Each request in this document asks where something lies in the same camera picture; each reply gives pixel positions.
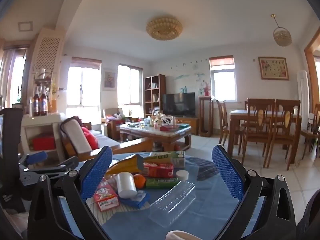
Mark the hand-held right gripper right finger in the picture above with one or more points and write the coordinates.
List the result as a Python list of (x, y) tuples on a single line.
[(228, 176)]

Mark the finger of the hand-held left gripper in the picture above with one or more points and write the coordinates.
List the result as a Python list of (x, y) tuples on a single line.
[(37, 157), (67, 165)]

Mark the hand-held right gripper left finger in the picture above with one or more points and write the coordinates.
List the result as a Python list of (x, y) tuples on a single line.
[(96, 177)]

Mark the blue tissue packet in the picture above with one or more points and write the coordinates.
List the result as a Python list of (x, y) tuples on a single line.
[(140, 198)]

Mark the person's right hand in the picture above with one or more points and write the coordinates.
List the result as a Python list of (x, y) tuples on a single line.
[(181, 236)]

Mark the red white snack box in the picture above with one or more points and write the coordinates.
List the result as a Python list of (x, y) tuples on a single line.
[(105, 196)]

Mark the white plastic cup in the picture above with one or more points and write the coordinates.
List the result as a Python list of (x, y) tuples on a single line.
[(126, 185)]

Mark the white sofa cushion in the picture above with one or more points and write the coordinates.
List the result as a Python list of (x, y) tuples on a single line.
[(76, 135)]

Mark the yellow snack bag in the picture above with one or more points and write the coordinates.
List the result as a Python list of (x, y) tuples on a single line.
[(127, 166)]

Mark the red cushion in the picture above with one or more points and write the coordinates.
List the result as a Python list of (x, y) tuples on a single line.
[(90, 138)]

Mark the white cabinet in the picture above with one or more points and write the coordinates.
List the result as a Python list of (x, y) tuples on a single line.
[(42, 120)]

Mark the wooden sofa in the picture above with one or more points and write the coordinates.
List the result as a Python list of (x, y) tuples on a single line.
[(107, 140)]

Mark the dark glass bottle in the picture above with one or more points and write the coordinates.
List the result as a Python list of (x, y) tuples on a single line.
[(44, 104), (36, 105)]

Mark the orange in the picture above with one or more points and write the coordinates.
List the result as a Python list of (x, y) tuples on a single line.
[(139, 181)]

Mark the white plastic cap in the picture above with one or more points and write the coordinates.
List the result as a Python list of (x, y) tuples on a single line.
[(182, 175)]

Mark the blue patterned tablecloth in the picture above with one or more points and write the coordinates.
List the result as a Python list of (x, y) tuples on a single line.
[(200, 220)]

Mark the wooden dining table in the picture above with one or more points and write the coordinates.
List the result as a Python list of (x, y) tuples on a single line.
[(237, 117)]

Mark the clear plastic tray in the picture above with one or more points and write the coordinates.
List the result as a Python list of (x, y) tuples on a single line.
[(172, 202)]

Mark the wooden armchair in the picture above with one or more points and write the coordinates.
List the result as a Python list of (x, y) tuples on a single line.
[(107, 115)]

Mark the wooden television stand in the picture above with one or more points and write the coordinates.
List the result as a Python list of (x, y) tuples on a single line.
[(190, 125)]

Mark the green gum packet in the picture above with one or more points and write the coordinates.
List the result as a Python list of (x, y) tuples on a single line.
[(161, 183)]

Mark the green and white carton box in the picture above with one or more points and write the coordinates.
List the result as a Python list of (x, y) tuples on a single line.
[(162, 158)]

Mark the wooden coffee table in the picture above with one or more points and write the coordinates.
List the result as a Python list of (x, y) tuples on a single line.
[(155, 133)]

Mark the tall wooden stand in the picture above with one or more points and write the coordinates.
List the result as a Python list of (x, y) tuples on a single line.
[(206, 99)]

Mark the pile of small household items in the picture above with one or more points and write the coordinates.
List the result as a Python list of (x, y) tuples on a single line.
[(162, 122)]

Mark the black television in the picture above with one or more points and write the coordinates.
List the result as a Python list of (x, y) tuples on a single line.
[(178, 104)]

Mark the red ornament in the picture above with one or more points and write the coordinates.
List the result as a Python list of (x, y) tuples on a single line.
[(206, 88)]

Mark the small framed picture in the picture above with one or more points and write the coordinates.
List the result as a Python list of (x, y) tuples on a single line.
[(109, 80)]

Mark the square ceiling vent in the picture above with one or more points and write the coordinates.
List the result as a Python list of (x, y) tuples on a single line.
[(25, 26)]

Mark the wooden bookshelf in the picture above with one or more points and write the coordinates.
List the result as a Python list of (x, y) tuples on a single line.
[(162, 87)]

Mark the white standing air conditioner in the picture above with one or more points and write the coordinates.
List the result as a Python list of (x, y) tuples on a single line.
[(303, 90)]

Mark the large framed picture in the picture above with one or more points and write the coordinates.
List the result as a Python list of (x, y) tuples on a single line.
[(273, 68)]

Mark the gold pendant lamp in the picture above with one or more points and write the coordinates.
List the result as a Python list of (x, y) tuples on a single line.
[(282, 36)]

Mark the gold ceiling lamp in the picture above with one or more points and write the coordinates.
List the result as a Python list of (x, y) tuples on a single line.
[(163, 27)]

